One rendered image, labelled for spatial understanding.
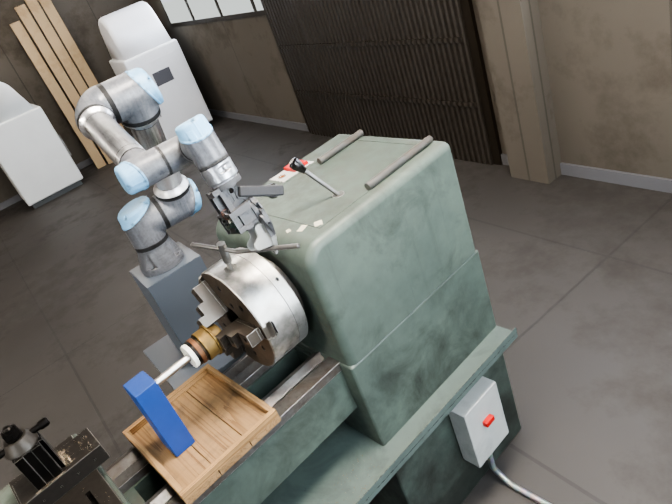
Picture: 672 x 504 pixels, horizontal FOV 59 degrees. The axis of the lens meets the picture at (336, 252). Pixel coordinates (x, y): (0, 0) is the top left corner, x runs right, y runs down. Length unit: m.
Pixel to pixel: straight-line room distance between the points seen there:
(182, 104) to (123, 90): 6.07
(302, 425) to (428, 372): 0.46
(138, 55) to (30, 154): 1.71
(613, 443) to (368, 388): 1.07
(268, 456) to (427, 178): 0.87
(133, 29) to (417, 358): 6.50
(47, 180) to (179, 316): 5.98
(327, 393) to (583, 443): 1.12
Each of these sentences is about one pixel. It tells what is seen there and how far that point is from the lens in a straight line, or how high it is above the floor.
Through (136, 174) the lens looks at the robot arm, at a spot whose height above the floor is 1.56.
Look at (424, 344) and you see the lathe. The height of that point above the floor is 0.73.
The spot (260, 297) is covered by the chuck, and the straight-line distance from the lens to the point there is 1.50.
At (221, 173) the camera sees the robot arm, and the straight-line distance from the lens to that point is 1.34.
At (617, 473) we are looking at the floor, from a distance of 2.39.
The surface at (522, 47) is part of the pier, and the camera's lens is 3.71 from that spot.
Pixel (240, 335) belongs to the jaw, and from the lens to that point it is 1.53.
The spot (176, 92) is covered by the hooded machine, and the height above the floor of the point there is 0.57.
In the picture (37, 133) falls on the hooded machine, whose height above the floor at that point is 0.77.
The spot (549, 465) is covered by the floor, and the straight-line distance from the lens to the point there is 2.41.
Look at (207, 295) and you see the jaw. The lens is 1.62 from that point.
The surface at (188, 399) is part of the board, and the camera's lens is 1.81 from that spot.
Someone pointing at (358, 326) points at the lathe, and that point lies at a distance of 1.62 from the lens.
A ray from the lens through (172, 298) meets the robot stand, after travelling 2.03.
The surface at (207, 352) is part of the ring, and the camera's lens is 1.58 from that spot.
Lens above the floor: 1.93
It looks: 29 degrees down
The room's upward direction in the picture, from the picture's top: 21 degrees counter-clockwise
